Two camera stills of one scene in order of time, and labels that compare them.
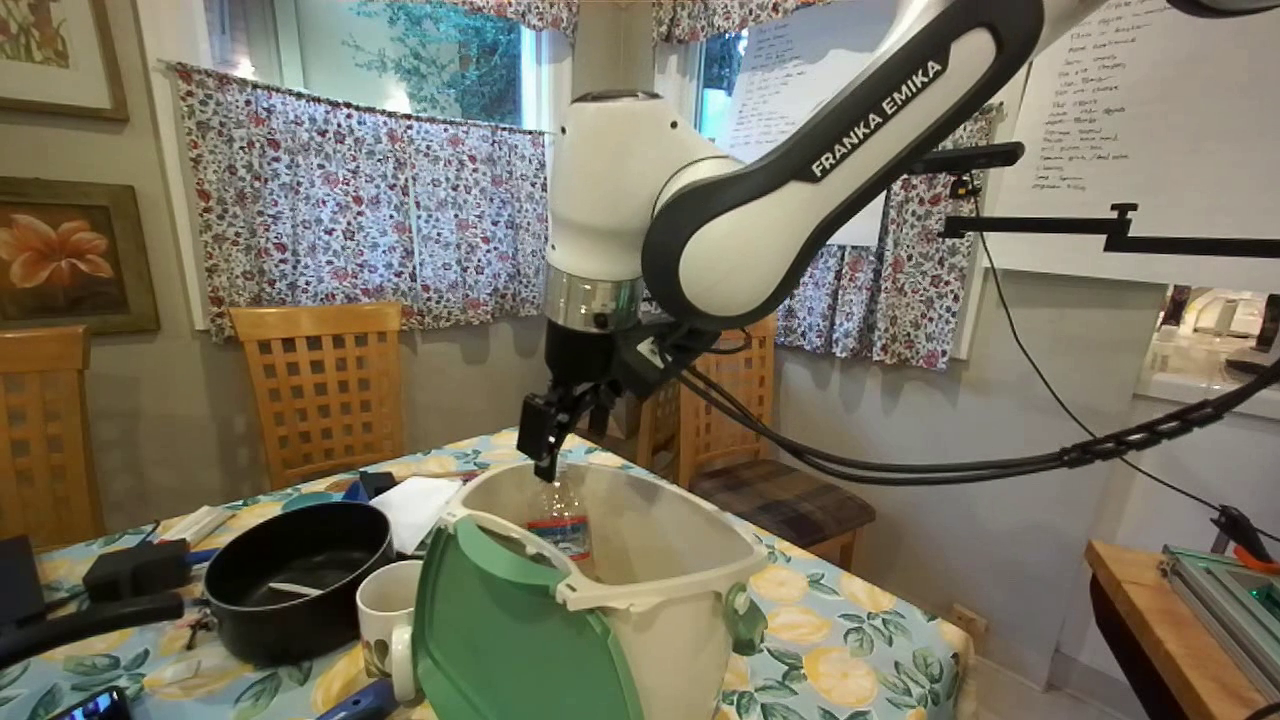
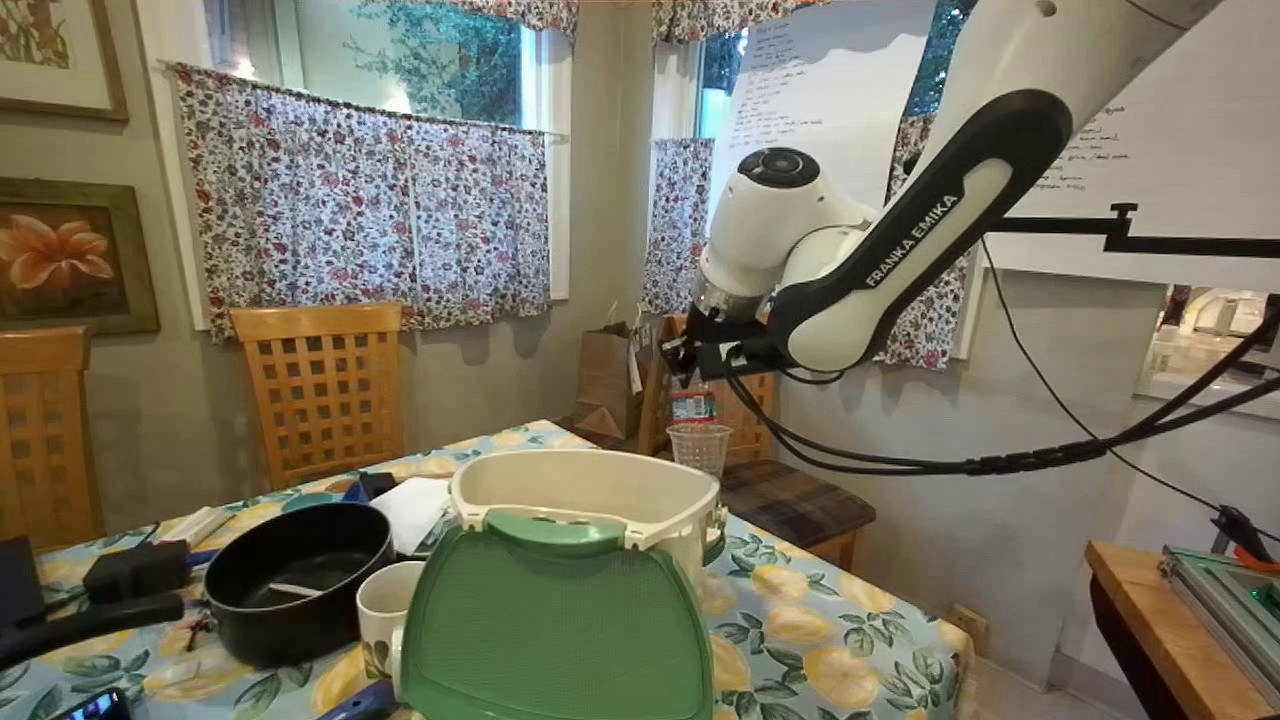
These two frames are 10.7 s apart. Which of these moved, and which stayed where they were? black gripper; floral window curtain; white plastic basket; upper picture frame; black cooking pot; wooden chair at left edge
Moved: black gripper; white plastic basket
Stayed: floral window curtain; wooden chair at left edge; black cooking pot; upper picture frame
